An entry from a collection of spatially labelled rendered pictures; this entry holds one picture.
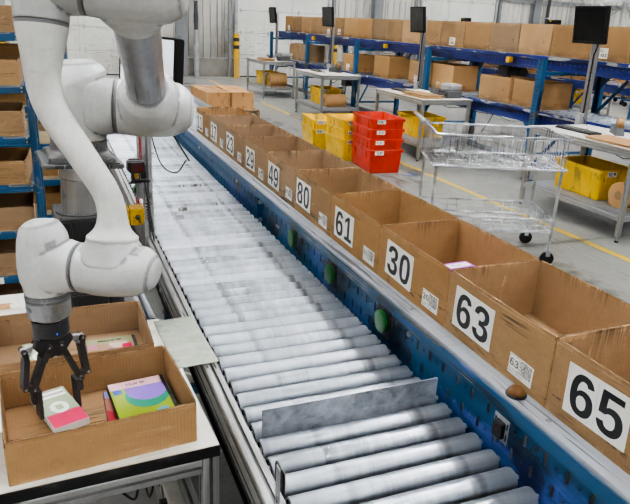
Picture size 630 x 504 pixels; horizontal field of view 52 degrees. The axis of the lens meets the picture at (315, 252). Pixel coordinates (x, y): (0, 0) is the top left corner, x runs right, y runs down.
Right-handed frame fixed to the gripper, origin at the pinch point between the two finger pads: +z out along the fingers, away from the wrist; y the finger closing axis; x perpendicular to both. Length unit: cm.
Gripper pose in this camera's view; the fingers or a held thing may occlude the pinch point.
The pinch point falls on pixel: (58, 399)
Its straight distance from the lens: 156.7
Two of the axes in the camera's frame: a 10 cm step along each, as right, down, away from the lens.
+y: -7.6, 1.8, -6.2
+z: -0.4, 9.4, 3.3
